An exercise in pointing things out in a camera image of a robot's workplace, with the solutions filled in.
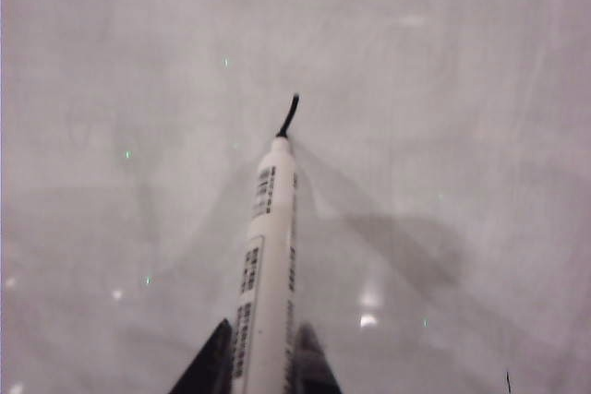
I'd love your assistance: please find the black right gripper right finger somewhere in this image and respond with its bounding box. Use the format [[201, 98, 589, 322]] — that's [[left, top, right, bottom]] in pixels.
[[295, 322, 345, 394]]

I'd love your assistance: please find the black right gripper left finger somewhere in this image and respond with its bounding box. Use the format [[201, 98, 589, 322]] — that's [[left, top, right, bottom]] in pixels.
[[168, 317, 235, 394]]

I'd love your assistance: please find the white whiteboard marker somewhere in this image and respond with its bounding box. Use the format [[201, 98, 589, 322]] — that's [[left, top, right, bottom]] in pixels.
[[229, 128, 306, 394]]

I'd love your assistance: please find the white whiteboard with aluminium frame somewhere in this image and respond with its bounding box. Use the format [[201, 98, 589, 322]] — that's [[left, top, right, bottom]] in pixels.
[[0, 0, 591, 394]]

